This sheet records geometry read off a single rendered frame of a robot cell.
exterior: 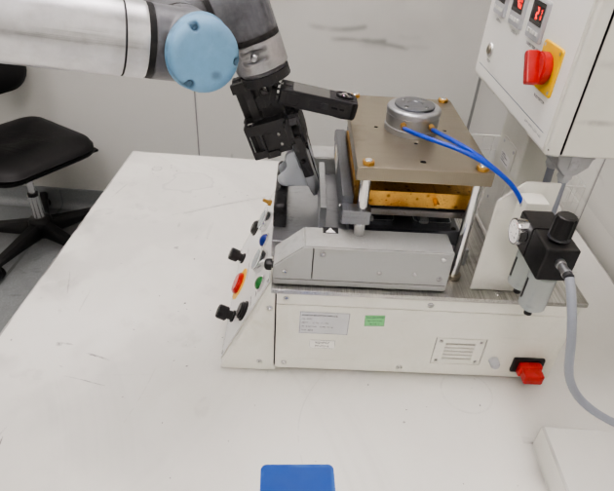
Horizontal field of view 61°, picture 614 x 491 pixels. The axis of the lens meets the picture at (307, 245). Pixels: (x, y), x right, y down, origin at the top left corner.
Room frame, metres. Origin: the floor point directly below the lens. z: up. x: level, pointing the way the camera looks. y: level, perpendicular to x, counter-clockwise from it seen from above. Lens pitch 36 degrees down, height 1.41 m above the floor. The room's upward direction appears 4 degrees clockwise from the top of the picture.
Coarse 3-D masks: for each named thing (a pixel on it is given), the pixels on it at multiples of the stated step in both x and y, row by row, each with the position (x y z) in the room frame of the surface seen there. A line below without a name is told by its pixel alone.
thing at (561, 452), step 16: (544, 432) 0.45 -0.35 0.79; (560, 432) 0.45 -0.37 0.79; (576, 432) 0.45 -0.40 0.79; (592, 432) 0.46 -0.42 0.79; (608, 432) 0.46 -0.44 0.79; (544, 448) 0.43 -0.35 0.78; (560, 448) 0.43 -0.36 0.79; (576, 448) 0.43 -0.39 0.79; (592, 448) 0.43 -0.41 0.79; (608, 448) 0.43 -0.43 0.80; (544, 464) 0.42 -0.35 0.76; (560, 464) 0.40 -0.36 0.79; (576, 464) 0.40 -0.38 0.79; (592, 464) 0.41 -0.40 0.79; (608, 464) 0.41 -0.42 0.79; (560, 480) 0.38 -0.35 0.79; (576, 480) 0.38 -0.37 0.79; (592, 480) 0.38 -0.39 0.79; (608, 480) 0.38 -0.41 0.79
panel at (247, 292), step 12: (252, 240) 0.83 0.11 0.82; (252, 252) 0.77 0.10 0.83; (240, 264) 0.81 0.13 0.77; (252, 276) 0.68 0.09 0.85; (264, 276) 0.61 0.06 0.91; (240, 288) 0.70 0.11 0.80; (252, 288) 0.64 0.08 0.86; (264, 288) 0.58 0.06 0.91; (240, 300) 0.67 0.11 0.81; (252, 300) 0.60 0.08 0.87; (228, 324) 0.65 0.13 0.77; (240, 324) 0.59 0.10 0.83; (228, 336) 0.61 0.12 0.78
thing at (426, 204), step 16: (352, 160) 0.72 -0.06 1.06; (352, 176) 0.68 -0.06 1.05; (384, 192) 0.63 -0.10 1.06; (400, 192) 0.64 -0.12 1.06; (416, 192) 0.64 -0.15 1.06; (432, 192) 0.64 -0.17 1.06; (448, 192) 0.64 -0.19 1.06; (464, 192) 0.65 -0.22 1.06; (384, 208) 0.64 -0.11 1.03; (400, 208) 0.64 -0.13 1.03; (416, 208) 0.64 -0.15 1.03; (432, 208) 0.64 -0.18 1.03; (448, 208) 0.64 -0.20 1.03; (464, 208) 0.64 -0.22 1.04
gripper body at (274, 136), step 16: (240, 80) 0.74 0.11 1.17; (256, 80) 0.70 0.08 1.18; (272, 80) 0.70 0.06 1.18; (240, 96) 0.73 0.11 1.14; (256, 96) 0.72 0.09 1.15; (272, 96) 0.72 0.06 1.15; (256, 112) 0.71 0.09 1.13; (272, 112) 0.72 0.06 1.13; (288, 112) 0.71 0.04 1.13; (256, 128) 0.70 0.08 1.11; (272, 128) 0.70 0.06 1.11; (288, 128) 0.70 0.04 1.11; (304, 128) 0.73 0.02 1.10; (256, 144) 0.71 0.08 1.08; (272, 144) 0.70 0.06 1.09; (288, 144) 0.70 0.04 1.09; (256, 160) 0.70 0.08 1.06
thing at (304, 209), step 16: (320, 176) 0.75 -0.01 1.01; (288, 192) 0.77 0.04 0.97; (304, 192) 0.77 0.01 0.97; (320, 192) 0.70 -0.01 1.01; (336, 192) 0.78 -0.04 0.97; (288, 208) 0.71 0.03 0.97; (304, 208) 0.72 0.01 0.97; (320, 208) 0.66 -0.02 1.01; (336, 208) 0.72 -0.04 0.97; (288, 224) 0.67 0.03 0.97; (304, 224) 0.67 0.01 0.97; (320, 224) 0.66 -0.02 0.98; (336, 224) 0.68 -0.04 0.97; (272, 240) 0.62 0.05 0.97; (464, 256) 0.63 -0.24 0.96
